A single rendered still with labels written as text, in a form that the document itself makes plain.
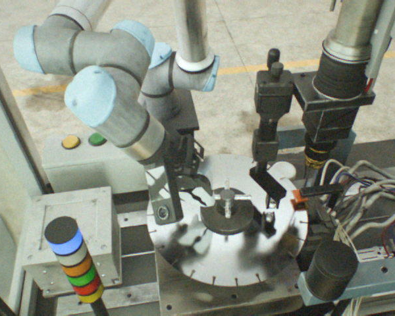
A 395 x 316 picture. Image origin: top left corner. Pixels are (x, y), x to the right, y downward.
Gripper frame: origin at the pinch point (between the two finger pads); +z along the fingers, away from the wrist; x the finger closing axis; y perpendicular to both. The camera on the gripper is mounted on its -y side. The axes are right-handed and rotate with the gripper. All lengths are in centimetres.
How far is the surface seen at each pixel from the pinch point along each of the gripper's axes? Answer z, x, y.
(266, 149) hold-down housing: -4.8, -14.3, 6.6
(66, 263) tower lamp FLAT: -22.9, 8.0, -18.5
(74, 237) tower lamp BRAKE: -25.9, 4.0, -16.2
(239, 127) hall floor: 111, 55, 114
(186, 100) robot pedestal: 24, 30, 58
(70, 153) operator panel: -8.0, 38.9, 17.2
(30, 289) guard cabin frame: -4.6, 41.5, -16.4
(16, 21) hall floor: 30, 243, 233
